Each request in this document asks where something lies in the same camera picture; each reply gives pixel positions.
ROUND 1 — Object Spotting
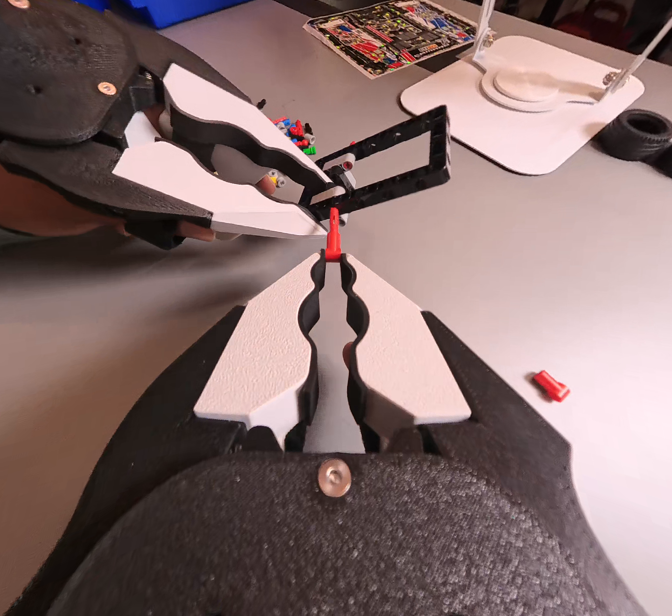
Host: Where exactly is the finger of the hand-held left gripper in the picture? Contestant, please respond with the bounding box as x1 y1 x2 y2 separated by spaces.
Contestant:
112 111 330 240
162 63 338 193

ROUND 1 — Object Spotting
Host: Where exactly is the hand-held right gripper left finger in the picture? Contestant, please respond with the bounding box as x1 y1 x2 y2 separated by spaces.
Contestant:
193 252 327 452

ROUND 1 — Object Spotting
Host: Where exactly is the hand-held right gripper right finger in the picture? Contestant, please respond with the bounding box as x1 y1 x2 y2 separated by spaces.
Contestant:
341 253 473 452

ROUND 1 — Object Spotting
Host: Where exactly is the red lego pin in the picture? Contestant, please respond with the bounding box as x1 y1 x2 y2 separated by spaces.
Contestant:
324 207 343 262

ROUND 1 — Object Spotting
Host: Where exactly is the small red lego piece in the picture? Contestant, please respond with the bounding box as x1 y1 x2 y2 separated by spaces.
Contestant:
533 370 571 403

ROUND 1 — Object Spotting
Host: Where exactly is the black lego frame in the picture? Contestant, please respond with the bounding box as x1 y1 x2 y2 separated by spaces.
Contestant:
299 104 452 226

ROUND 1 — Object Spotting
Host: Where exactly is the pile of small lego pieces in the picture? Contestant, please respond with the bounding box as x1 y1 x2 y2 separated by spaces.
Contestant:
256 98 320 192

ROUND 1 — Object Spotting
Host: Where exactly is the person's left hand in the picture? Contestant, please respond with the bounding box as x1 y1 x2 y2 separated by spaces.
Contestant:
0 162 217 243

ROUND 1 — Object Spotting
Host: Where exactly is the colourful sticker sheet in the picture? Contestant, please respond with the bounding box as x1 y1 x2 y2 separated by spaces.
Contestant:
303 0 480 80

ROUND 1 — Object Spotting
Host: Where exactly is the white book stand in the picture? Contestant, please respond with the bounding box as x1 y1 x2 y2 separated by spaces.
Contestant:
400 0 672 176

